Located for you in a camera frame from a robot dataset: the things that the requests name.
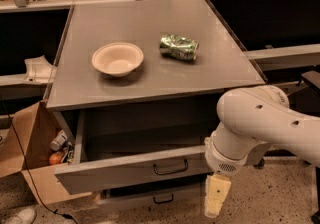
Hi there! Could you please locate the grey bottle in box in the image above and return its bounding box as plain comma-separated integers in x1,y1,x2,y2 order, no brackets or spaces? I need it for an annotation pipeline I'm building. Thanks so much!
50,130,68,151

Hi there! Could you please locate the white shoe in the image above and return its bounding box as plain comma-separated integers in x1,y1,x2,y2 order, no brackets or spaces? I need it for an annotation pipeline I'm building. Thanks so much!
3,208,36,224

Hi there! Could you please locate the brown cardboard box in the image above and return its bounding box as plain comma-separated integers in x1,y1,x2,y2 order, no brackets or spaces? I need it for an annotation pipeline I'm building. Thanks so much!
0,102,91,204

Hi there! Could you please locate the beige paper bowl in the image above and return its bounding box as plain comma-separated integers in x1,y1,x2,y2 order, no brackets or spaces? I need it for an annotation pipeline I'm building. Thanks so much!
91,43,144,77

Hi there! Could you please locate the white curved plastic part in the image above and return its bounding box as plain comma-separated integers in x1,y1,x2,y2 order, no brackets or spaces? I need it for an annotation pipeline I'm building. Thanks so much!
23,56,57,84

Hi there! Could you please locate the grey top drawer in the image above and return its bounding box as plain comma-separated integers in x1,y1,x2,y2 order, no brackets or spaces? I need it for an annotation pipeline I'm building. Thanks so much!
55,109,218,194

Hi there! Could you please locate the black floor cable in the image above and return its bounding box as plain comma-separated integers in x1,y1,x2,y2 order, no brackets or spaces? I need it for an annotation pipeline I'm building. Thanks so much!
0,94,80,224

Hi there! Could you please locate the grey drawer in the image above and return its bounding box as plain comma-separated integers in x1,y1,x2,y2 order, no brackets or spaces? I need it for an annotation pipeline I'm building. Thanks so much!
96,182,205,212
55,109,218,194

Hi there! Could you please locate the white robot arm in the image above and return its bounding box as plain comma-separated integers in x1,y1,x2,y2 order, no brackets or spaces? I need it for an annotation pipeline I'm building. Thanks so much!
205,86,320,218

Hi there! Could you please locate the grey drawer cabinet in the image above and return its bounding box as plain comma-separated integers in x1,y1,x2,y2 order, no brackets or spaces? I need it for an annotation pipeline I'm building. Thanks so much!
44,0,267,206

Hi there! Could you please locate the orange fruit in box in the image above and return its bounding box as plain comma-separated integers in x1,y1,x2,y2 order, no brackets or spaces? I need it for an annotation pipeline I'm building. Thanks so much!
49,152,63,165

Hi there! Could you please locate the crushed green soda can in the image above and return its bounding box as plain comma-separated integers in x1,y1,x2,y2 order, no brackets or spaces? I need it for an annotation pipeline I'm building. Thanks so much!
159,34,199,61

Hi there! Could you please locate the grey bottom drawer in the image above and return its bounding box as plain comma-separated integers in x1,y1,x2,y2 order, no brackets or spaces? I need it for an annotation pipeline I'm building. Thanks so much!
96,182,205,212

